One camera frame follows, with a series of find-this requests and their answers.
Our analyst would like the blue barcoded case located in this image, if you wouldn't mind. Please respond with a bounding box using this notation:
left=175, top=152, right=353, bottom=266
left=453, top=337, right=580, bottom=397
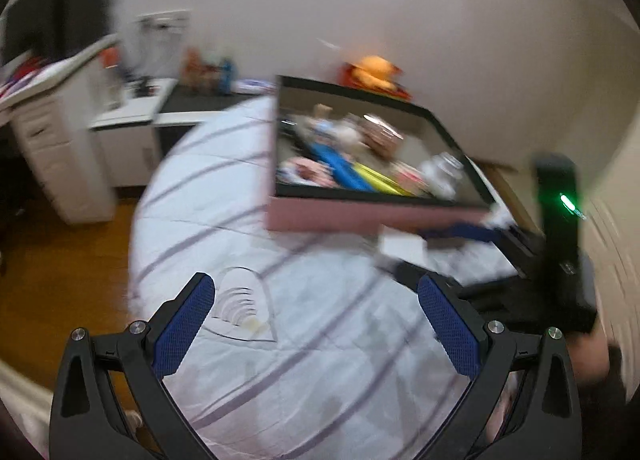
left=320, top=147, right=374, bottom=192

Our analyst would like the pink block figure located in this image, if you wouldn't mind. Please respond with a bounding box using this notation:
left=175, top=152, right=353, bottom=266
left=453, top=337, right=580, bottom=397
left=392, top=163, right=427, bottom=192

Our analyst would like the white wall power strip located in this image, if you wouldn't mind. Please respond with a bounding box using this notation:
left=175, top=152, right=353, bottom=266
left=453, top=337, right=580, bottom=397
left=137, top=10, right=194, bottom=29

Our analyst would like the person's right forearm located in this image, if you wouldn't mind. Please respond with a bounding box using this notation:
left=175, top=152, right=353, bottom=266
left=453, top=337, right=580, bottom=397
left=565, top=331, right=632, bottom=391

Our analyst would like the red snack bag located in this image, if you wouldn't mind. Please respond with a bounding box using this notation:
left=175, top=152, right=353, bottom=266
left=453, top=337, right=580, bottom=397
left=182, top=48, right=213, bottom=91

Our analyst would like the pink pig figurine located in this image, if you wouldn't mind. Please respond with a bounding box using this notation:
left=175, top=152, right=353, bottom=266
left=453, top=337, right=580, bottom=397
left=300, top=104, right=362, bottom=152

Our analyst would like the pink box with black rim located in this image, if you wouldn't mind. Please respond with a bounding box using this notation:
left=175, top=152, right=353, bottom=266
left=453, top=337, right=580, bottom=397
left=267, top=74, right=502, bottom=234

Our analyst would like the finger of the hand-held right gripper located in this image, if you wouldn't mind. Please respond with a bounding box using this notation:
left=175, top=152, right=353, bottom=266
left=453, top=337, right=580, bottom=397
left=392, top=260, right=482, bottom=302
left=417, top=221, right=517, bottom=247

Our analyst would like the white power adapter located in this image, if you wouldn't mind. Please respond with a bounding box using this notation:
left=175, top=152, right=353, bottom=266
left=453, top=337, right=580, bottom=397
left=378, top=224, right=427, bottom=262

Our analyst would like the clear bottle with orange cap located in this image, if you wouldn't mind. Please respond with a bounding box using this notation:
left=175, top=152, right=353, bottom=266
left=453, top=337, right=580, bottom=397
left=99, top=48, right=124, bottom=109

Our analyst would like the orange plush toy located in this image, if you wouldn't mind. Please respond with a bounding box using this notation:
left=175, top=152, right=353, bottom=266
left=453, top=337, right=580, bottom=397
left=351, top=56, right=401, bottom=89

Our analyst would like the pastel block donut figure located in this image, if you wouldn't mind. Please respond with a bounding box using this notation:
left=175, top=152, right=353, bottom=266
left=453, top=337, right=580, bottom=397
left=279, top=157, right=334, bottom=187

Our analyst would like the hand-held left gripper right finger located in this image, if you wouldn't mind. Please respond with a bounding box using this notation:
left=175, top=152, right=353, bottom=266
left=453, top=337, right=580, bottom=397
left=417, top=273, right=584, bottom=460

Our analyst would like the yellow highlighter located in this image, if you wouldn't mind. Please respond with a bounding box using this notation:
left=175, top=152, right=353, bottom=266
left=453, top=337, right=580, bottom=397
left=355, top=163, right=402, bottom=196

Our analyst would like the black computer monitor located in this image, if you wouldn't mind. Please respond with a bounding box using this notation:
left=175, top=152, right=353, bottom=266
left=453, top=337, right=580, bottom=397
left=0, top=0, right=72, bottom=66

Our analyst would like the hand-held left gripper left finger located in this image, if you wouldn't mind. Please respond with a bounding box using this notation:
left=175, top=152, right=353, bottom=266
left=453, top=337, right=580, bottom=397
left=49, top=272, right=217, bottom=460

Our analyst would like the white side table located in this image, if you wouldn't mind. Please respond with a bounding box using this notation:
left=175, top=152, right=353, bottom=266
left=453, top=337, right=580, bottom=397
left=89, top=78, right=179, bottom=189

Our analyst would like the rose gold cup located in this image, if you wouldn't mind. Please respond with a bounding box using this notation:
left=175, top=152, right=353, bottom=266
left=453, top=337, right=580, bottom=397
left=360, top=113, right=404, bottom=157

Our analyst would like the white desk with drawers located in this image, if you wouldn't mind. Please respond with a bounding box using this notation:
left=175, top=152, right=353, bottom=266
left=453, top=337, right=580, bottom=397
left=0, top=33, right=124, bottom=227

